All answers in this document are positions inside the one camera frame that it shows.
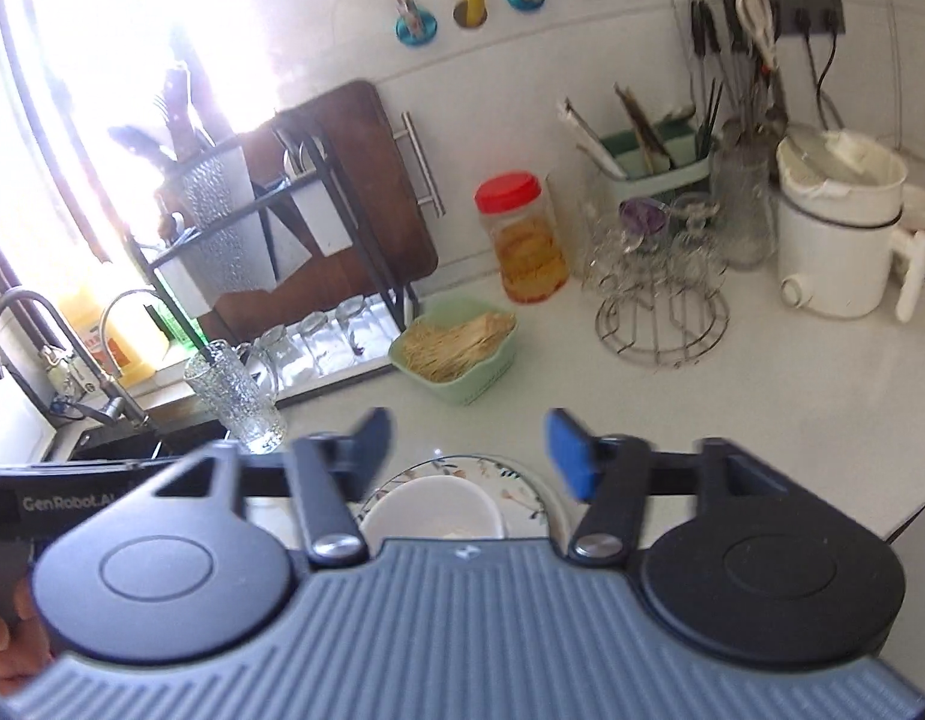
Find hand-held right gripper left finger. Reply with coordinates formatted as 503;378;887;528
154;406;394;567

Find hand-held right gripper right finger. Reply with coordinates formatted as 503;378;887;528
544;409;782;569

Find floral dark-rimmed plate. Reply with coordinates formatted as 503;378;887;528
357;454;572;548

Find white plastic bowl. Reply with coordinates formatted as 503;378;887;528
361;476;506;541

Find person's left hand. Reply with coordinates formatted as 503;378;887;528
0;586;56;682

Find white box appliance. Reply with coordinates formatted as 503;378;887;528
0;375;58;464

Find black sink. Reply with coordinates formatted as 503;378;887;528
68;420;230;462

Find green basket of toothpicks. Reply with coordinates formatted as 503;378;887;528
388;298;519;406

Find steel pull-down faucet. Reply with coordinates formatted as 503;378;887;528
0;287;152;428

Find tall textured glass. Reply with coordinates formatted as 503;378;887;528
711;136;779;271
183;340;289;455

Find orange detergent bottle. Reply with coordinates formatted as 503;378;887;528
57;289;170;383

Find black dish rack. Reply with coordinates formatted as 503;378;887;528
128;111;411;350

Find red-lidded plastic jar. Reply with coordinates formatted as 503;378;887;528
475;171;570;306

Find green bottle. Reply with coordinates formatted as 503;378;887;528
151;300;200;350

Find cluster of clear goblets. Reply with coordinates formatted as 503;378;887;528
582;195;729;293

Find steel gooseneck faucet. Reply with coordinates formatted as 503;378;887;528
98;287;170;385

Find wooden cutting board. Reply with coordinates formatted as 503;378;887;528
214;79;441;323

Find purple glass cup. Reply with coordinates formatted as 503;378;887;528
619;197;669;235

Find clear textured utensil holder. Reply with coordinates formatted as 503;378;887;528
158;142;253;241

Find green chopstick holder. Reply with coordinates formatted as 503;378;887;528
597;116;714;203

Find white chopsticks bundle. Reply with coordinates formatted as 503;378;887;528
558;96;628;179

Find brown chopsticks bundle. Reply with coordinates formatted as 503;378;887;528
613;82;677;173

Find white electric pot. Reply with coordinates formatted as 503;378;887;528
776;129;925;323

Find hanging kitchen utensils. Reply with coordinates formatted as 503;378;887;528
683;0;789;136

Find black power strip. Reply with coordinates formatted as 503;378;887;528
766;0;845;37

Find wire cup rack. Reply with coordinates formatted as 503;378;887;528
582;195;732;368

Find steel bar handle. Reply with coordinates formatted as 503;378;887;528
400;111;446;218

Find white-handled scissors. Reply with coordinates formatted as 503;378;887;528
736;0;782;72

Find black power cable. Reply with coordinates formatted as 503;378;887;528
821;9;848;132
796;9;827;128

